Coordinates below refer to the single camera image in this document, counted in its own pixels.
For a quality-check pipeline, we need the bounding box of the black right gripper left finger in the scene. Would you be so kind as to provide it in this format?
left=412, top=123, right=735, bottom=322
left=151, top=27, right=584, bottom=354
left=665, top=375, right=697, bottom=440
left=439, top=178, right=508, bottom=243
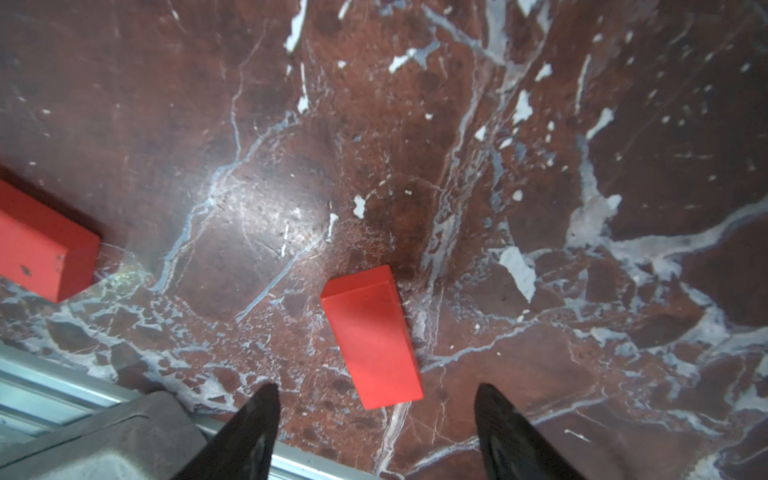
left=172, top=383, right=281, bottom=480

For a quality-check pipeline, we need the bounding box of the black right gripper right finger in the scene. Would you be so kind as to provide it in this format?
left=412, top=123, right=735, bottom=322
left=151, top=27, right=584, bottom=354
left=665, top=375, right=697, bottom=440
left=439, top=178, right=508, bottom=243
left=474, top=383, right=584, bottom=480

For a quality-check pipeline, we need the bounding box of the red block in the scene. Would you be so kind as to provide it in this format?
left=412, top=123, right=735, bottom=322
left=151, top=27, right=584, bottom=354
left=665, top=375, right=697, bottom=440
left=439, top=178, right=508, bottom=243
left=1, top=181, right=101, bottom=303
left=321, top=265, right=424, bottom=410

